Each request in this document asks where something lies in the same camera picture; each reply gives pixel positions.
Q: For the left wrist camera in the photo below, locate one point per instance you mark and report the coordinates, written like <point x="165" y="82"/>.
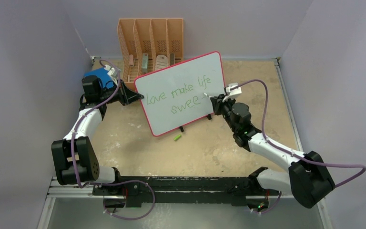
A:
<point x="112" y="72"/>

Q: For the pink-framed whiteboard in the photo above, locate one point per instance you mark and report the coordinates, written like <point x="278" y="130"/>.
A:
<point x="173" y="96"/>

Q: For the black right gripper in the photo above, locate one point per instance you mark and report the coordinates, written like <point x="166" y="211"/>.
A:
<point x="218" y="103"/>

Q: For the orange plastic file organizer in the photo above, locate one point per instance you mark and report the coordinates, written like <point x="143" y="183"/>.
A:
<point x="143" y="40"/>

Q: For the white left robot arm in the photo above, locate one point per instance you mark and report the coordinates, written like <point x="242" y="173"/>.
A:
<point x="74" y="158"/>

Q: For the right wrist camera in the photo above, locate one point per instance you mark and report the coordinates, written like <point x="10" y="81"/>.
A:
<point x="232" y="91"/>

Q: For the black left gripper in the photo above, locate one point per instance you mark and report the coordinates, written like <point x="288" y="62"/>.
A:
<point x="126" y="96"/>

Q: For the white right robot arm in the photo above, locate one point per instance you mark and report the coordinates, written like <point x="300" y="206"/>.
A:
<point x="305" y="176"/>

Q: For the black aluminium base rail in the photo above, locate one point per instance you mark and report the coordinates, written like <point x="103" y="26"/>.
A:
<point x="236" y="191"/>

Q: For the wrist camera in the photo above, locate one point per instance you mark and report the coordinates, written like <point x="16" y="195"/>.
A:
<point x="112" y="72"/>
<point x="232" y="91"/>

